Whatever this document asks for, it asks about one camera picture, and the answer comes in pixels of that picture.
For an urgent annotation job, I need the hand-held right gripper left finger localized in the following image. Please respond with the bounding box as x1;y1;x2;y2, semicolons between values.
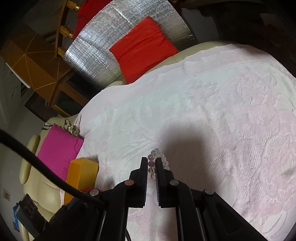
48;157;148;241

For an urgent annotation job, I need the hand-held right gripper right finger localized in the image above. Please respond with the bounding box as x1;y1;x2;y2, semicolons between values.
155;158;267;241

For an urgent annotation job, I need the clear pink bead bracelet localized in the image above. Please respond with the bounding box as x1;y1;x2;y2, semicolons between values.
147;148;170;181

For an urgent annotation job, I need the orange box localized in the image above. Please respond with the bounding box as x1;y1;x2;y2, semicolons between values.
63;157;100;205

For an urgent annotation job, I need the magenta cushion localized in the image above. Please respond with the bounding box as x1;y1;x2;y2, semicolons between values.
37;124;84;182

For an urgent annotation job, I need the beige fringed cloth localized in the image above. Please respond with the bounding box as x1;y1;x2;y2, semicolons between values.
43;119;81;138

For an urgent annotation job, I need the pale pink textured blanket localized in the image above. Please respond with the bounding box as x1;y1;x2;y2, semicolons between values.
59;42;296;241

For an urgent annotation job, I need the silver foil insulation sheet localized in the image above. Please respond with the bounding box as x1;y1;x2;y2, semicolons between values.
64;0;195;90

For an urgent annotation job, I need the red cushion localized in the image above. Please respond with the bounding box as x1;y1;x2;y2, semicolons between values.
74;0;111;39
109;16;179;84

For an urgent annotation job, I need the wooden table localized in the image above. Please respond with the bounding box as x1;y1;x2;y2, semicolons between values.
5;22;90;117

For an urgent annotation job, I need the black cable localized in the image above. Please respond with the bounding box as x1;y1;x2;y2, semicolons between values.
0;130;107;205

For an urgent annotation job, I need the wooden rail with brass knobs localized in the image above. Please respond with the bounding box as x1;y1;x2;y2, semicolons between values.
54;0;81;58

